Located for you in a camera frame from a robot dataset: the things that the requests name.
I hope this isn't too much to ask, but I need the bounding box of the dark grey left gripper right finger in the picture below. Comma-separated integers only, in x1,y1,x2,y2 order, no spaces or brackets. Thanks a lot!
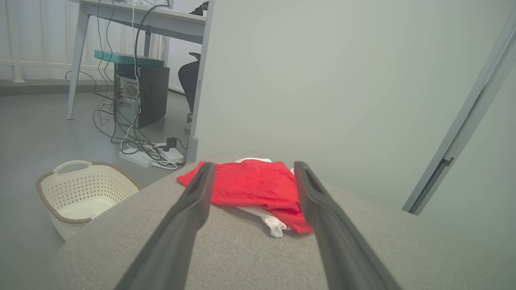
293,161,402,290

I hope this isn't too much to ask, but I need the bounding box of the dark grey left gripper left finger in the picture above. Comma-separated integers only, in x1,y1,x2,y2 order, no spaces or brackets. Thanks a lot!
115,162,216,290

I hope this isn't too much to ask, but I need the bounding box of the red basketball jersey black number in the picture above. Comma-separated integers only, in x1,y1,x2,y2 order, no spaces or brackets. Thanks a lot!
177,157,314,239

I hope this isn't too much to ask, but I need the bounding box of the white power strip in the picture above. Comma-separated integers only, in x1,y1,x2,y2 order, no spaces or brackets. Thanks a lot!
119,141,185,169

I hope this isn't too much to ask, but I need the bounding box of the cream perforated laundry basket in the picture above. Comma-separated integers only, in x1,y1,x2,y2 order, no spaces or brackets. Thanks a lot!
35,160,141,241

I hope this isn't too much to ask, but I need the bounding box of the black computer tower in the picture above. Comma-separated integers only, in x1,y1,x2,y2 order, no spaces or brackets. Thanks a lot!
114,62,171,128

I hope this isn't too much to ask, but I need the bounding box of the black office chair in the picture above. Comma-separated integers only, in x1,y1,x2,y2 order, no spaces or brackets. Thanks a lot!
178,52,201,131

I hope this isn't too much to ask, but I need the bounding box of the teal flat box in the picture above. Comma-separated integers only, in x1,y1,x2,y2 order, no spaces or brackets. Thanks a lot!
94,49,166,68

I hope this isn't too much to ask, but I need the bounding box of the grey metal desk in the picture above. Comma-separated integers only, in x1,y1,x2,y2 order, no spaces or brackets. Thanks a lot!
67,0,214,120

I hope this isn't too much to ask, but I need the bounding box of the white window railing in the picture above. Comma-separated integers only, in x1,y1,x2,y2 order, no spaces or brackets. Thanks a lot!
0,0,115,84

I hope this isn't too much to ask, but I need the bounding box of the black floor cable tangle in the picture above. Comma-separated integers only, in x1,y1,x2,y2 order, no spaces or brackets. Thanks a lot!
93,93,190,170

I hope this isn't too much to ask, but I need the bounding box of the thick black arched cable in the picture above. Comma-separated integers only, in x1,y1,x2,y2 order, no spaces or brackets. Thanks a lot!
134,4,171,117

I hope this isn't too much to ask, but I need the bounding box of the thin black hanging cable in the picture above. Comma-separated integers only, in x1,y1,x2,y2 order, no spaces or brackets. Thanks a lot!
95,0,117,121

